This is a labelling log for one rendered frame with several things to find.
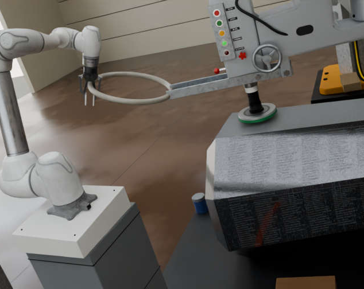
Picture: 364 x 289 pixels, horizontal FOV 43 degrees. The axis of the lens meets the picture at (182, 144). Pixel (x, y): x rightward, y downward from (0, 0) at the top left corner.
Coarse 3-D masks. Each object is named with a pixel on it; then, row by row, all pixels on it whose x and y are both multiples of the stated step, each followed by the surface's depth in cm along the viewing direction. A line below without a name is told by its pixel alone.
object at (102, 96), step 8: (112, 72) 278; (120, 72) 281; (128, 72) 282; (136, 72) 283; (96, 80) 268; (160, 80) 277; (88, 88) 253; (168, 88) 267; (104, 96) 244; (112, 96) 243; (168, 96) 254; (136, 104) 243; (144, 104) 244
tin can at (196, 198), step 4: (192, 196) 348; (196, 196) 347; (200, 196) 345; (204, 196) 345; (192, 200) 346; (196, 200) 342; (200, 200) 342; (204, 200) 345; (196, 204) 344; (200, 204) 344; (204, 204) 345; (196, 208) 347; (200, 208) 345; (204, 208) 346; (196, 212) 350; (200, 212) 347; (204, 212) 347
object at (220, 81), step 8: (272, 64) 252; (272, 72) 242; (280, 72) 242; (288, 72) 238; (192, 80) 262; (200, 80) 261; (208, 80) 260; (216, 80) 249; (224, 80) 248; (232, 80) 247; (240, 80) 246; (248, 80) 246; (256, 80) 245; (176, 88) 265; (184, 88) 253; (192, 88) 252; (200, 88) 252; (208, 88) 251; (216, 88) 250; (176, 96) 255
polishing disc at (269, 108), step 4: (264, 104) 264; (268, 104) 262; (272, 104) 260; (244, 108) 267; (248, 108) 265; (264, 108) 258; (268, 108) 256; (272, 108) 255; (240, 112) 263; (244, 112) 261; (248, 112) 260; (260, 112) 254; (264, 112) 253; (268, 112) 251; (272, 112) 251; (240, 116) 257; (244, 116) 256; (248, 116) 254; (252, 116) 252; (256, 116) 251; (260, 116) 249; (264, 116) 249
